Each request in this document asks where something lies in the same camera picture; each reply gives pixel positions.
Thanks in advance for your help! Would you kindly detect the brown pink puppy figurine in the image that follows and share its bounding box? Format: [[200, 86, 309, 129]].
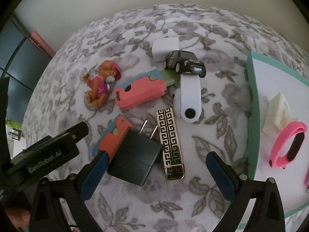
[[83, 60, 121, 108]]

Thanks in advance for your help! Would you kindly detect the black power adapter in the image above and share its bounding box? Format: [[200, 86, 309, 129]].
[[107, 127, 162, 186]]

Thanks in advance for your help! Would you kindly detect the white power adapter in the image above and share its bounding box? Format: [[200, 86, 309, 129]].
[[152, 37, 179, 62]]

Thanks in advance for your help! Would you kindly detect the black gold patterned lighter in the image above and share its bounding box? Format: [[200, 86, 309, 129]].
[[155, 108, 185, 181]]

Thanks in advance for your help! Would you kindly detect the teal white box tray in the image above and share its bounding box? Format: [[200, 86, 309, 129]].
[[235, 51, 309, 231]]

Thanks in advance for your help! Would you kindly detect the black toy car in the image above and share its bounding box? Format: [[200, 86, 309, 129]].
[[163, 50, 206, 78]]

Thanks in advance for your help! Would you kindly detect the pink smart band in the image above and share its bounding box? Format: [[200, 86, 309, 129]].
[[269, 121, 307, 168]]

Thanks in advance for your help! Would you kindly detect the pink wooden furniture edge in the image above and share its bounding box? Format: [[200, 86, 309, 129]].
[[29, 30, 55, 58]]

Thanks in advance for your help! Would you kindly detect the grey floral blanket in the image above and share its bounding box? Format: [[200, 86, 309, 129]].
[[21, 3, 309, 232]]

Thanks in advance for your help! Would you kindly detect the cream plastic piece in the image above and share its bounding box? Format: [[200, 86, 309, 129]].
[[262, 92, 299, 138]]

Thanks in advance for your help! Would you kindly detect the orange blue folding tool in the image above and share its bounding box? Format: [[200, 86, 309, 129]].
[[92, 113, 133, 163]]

